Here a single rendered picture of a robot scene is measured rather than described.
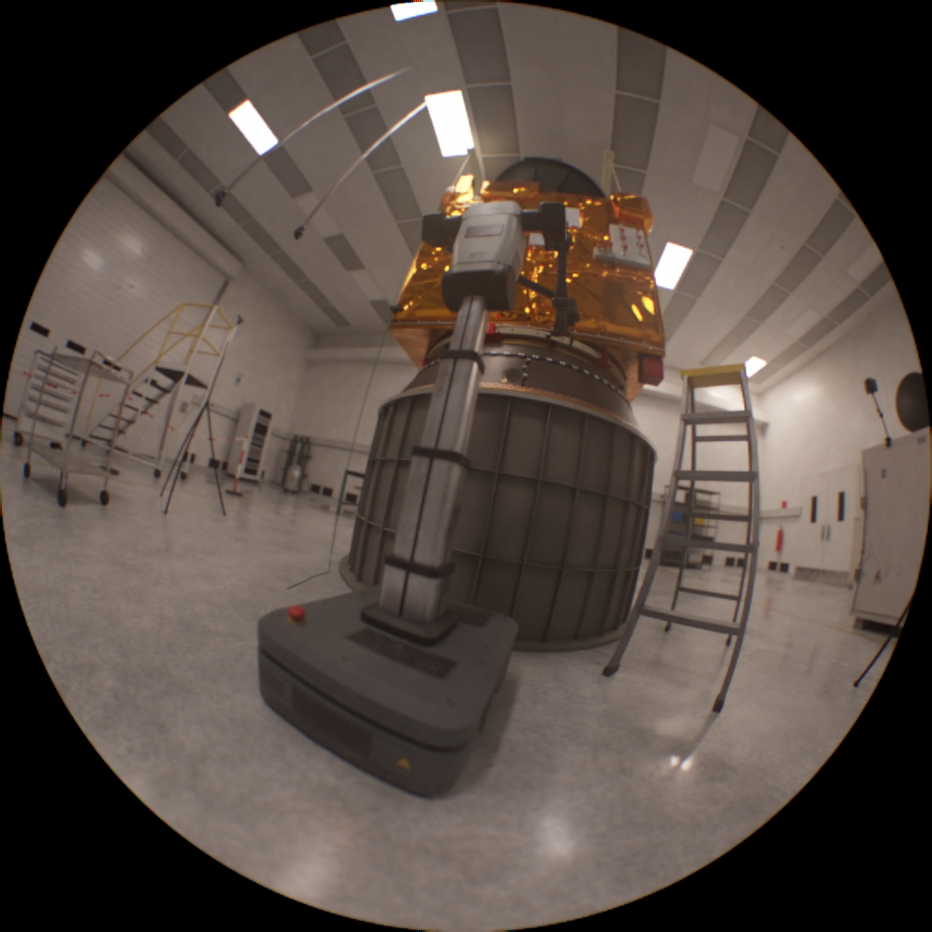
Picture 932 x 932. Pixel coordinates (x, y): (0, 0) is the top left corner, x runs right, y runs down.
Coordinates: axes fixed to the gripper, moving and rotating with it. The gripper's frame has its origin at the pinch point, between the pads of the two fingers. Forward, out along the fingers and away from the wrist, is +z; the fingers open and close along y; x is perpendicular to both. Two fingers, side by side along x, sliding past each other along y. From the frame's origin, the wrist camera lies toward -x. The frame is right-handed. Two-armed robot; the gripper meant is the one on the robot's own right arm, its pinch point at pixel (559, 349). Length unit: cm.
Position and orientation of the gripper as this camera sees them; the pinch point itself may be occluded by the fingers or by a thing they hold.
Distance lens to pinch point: 155.8
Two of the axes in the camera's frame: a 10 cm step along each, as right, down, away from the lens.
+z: -0.2, 9.4, 3.5
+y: -9.4, -1.4, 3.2
